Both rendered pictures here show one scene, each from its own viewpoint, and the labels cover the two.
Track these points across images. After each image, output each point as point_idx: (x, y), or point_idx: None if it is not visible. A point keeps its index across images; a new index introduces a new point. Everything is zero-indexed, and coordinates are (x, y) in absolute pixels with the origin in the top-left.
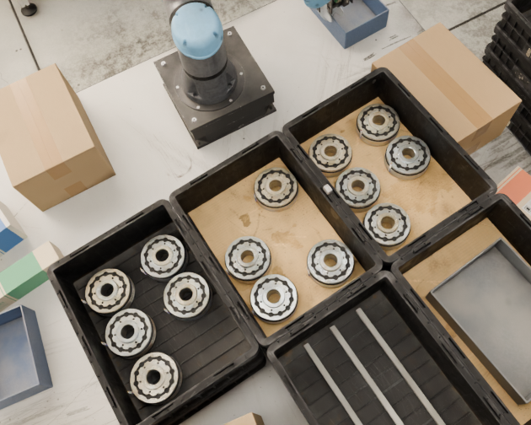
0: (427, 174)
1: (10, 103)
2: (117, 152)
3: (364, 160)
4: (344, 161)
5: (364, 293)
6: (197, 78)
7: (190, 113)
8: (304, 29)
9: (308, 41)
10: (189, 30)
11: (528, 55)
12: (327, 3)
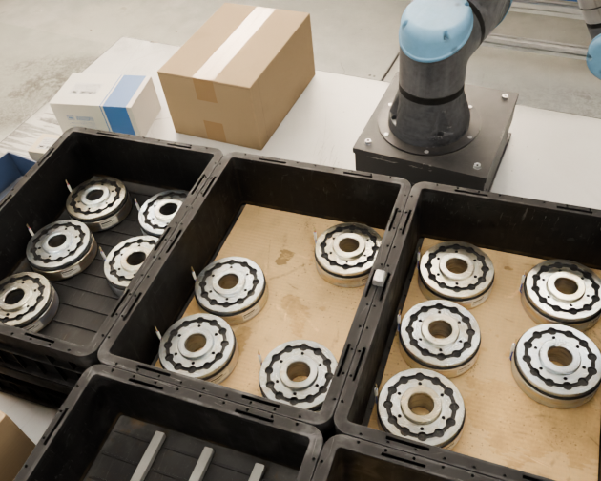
0: (566, 415)
1: (239, 18)
2: (286, 135)
3: (494, 321)
4: (460, 291)
5: (270, 435)
6: (403, 91)
7: (373, 135)
8: None
9: None
10: (422, 14)
11: None
12: None
